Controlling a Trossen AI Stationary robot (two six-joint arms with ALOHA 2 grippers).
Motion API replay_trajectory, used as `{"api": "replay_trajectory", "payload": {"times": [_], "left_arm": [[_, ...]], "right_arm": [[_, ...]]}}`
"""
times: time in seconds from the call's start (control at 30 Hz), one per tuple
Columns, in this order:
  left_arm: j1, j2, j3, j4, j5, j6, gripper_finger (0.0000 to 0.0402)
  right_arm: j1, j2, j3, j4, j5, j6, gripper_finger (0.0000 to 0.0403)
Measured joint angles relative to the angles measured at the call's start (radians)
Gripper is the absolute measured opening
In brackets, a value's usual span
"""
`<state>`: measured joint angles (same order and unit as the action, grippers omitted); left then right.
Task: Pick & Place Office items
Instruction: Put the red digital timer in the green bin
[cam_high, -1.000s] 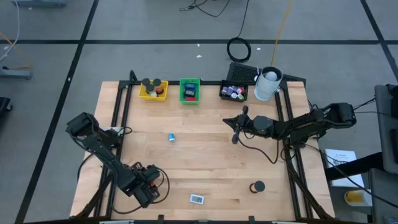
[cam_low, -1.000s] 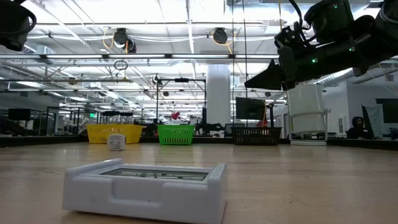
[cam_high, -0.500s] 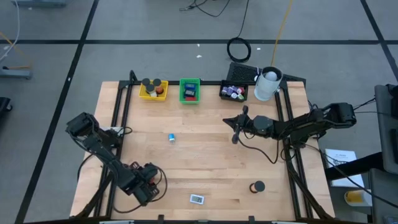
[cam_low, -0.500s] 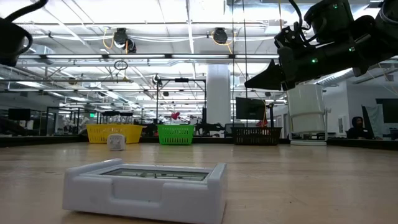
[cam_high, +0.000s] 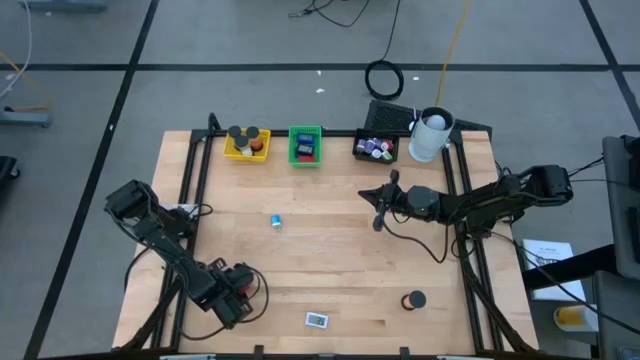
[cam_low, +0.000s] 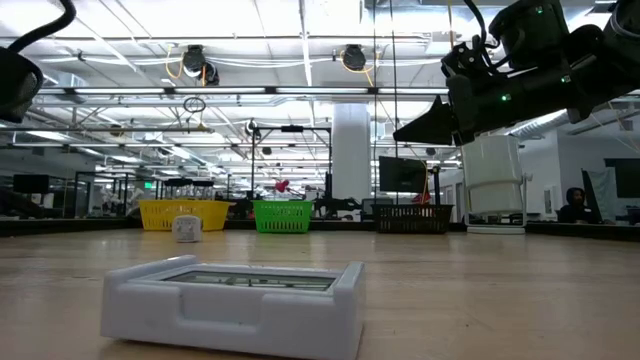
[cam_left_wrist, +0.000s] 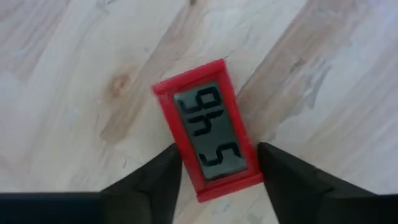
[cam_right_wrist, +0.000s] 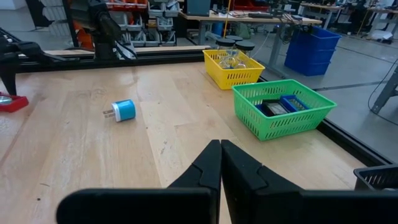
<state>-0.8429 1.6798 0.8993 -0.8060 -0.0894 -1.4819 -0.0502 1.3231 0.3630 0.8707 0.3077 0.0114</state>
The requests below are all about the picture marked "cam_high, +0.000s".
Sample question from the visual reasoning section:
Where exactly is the black desk leg bar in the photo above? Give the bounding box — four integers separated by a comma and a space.
522, 243, 617, 292

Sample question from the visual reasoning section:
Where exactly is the black caster wheel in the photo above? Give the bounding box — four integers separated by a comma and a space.
0, 155, 21, 194

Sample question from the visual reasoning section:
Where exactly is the black aluminium table frame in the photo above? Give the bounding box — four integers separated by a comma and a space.
119, 112, 539, 357

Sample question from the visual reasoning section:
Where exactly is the black plastic basket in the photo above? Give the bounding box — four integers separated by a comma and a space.
352, 127, 401, 165

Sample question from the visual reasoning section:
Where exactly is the green plastic basket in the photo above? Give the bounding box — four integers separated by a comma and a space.
287, 125, 324, 168

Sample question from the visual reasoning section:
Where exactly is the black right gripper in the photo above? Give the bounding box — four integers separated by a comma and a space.
358, 169, 409, 232

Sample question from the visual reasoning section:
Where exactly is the yellow plastic basket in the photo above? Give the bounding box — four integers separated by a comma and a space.
222, 127, 272, 163

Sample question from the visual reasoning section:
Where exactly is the black hanging cable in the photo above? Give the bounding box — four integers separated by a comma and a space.
363, 0, 405, 102

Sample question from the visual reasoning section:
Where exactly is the white paper booklet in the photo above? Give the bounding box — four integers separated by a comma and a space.
521, 238, 587, 302

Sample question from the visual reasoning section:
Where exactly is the white plastic tray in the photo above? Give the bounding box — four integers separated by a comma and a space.
304, 311, 330, 330

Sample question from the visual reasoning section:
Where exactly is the grey stand foot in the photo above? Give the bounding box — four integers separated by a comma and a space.
0, 107, 52, 129

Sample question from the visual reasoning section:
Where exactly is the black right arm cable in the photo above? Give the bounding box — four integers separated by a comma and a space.
379, 219, 451, 265

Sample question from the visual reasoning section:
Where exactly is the black perforated panel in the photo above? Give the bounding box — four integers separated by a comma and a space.
363, 99, 494, 142

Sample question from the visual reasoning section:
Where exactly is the white cylindrical bin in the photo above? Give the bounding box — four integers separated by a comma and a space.
408, 105, 456, 164

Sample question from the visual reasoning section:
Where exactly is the yellow hanging cable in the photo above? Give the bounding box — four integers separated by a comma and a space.
435, 0, 472, 107

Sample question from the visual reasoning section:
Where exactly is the black round cap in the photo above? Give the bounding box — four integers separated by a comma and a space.
400, 289, 428, 311

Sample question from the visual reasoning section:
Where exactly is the yellow white container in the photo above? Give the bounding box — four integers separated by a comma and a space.
553, 304, 600, 334

